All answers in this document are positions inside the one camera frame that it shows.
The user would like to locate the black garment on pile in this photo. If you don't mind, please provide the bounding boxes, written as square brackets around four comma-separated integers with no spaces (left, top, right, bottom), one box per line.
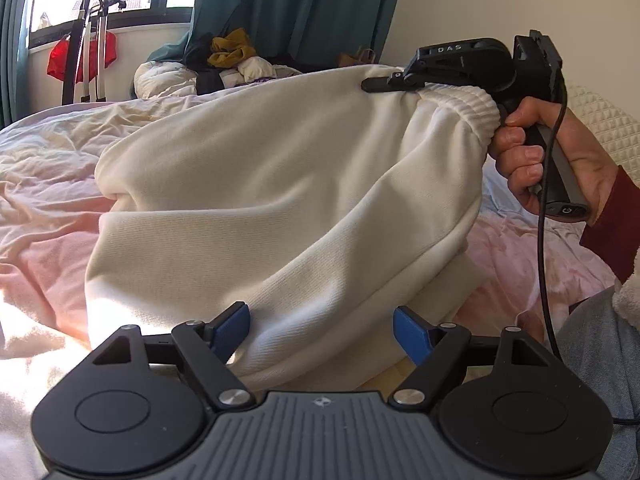
[182,32,224,96]

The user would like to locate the silver black tripod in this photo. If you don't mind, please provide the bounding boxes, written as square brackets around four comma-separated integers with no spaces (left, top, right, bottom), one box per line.
[62,0,127,105]

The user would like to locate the brown paper bag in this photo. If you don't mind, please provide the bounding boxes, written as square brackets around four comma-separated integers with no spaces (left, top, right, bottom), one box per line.
[337,48,376,67]

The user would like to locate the white purple print garment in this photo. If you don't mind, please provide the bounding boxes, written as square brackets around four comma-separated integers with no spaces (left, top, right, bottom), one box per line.
[219,56,302,89]

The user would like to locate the left teal curtain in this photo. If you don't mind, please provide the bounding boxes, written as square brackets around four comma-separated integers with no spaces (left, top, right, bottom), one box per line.
[0,0,29,128]

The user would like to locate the teal curtain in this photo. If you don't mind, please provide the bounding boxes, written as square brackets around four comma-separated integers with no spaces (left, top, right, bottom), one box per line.
[0,0,29,128]
[150,0,397,68]

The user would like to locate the mustard yellow garment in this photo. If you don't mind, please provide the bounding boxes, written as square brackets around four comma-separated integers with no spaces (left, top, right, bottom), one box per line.
[207,27,257,68]

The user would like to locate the dark red sleeve forearm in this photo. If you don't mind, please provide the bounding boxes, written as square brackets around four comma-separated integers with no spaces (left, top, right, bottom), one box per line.
[580,166,640,283]

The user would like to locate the white puffy comforter bundle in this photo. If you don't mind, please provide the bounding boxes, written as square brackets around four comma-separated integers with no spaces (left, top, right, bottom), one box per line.
[134,61,198,100]

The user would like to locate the pink pastel duvet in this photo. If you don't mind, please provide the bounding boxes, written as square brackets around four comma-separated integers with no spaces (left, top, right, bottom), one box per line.
[0,95,618,480]

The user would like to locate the quilted cream headboard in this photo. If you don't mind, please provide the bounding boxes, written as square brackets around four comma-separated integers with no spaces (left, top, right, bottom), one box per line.
[566,82,640,185]

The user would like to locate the person right hand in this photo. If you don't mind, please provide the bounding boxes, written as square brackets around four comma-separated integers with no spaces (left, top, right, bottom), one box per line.
[489,98,618,226]

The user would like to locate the red cloth on tripod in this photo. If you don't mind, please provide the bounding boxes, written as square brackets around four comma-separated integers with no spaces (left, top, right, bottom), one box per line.
[47,32,117,81]

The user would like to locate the right teal curtain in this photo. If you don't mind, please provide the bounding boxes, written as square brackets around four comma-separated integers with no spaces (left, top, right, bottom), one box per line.
[150,0,397,68]

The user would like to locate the cream white sweatpants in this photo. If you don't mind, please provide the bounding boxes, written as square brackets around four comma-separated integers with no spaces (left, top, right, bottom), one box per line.
[85,66,500,390]

